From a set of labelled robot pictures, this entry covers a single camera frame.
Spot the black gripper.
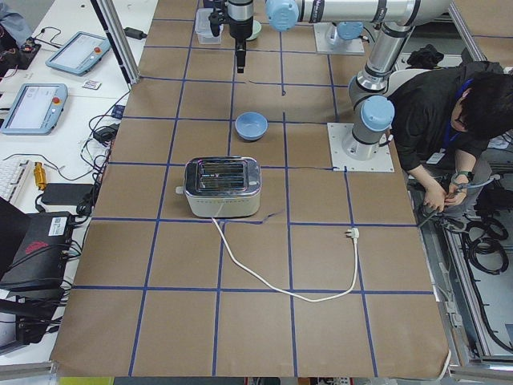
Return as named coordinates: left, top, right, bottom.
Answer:
left=210, top=0, right=254, bottom=74

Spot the green bowl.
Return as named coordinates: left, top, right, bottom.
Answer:
left=247, top=19, right=262, bottom=41

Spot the blue bowl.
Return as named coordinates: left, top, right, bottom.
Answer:
left=235, top=111, right=269, bottom=141

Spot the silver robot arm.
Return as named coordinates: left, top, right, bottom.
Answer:
left=265, top=0, right=450, bottom=160
left=336, top=22, right=364, bottom=41

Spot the clear plastic container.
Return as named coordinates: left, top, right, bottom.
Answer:
left=195, top=8, right=224, bottom=45

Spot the cream silver toaster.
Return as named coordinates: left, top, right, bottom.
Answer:
left=176, top=156, right=262, bottom=218

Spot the blue teach pendant far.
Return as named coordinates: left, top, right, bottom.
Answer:
left=45, top=31, right=111, bottom=76

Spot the blue teach pendant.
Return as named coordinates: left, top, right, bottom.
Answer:
left=45, top=31, right=111, bottom=76
left=1, top=83, right=68, bottom=136

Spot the blue teach pendant near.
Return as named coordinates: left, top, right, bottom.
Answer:
left=1, top=83, right=68, bottom=136

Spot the person in black jacket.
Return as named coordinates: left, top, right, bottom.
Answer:
left=388, top=61, right=512, bottom=217

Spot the black power adapter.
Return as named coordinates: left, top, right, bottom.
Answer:
left=41, top=183, right=93, bottom=205

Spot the white keyboard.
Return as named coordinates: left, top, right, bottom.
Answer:
left=1, top=159, right=34, bottom=205

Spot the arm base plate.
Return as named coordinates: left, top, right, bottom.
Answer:
left=327, top=123, right=394, bottom=172
left=314, top=22, right=365, bottom=56

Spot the aluminium frame post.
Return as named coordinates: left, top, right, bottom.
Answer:
left=91, top=0, right=140, bottom=85

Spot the white toaster power cable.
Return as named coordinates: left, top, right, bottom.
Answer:
left=211, top=216, right=361, bottom=303

